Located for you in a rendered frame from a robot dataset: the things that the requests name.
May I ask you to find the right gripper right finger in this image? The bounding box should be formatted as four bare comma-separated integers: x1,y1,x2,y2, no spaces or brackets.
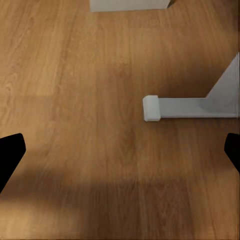
224,132,240,173

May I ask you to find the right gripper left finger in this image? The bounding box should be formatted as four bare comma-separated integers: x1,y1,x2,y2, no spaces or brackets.
0,133,26,193

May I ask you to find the desktop computer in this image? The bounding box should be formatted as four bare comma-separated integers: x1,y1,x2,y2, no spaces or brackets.
89,0,171,12

